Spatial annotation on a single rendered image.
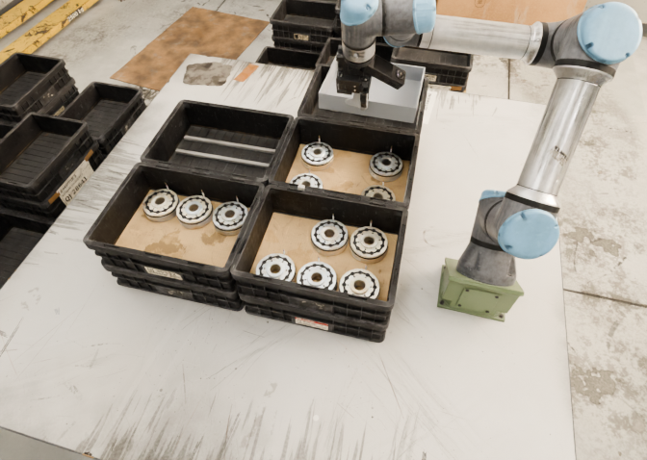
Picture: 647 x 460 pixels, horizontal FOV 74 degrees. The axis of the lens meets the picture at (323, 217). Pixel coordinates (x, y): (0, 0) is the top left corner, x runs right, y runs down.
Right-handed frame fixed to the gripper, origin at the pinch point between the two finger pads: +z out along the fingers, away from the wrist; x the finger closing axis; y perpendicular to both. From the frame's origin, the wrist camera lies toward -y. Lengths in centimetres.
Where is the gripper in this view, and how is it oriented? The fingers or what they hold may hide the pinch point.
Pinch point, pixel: (366, 105)
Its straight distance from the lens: 122.7
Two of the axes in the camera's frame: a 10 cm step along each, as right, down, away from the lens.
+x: -1.9, 9.2, -3.5
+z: 0.8, 3.7, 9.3
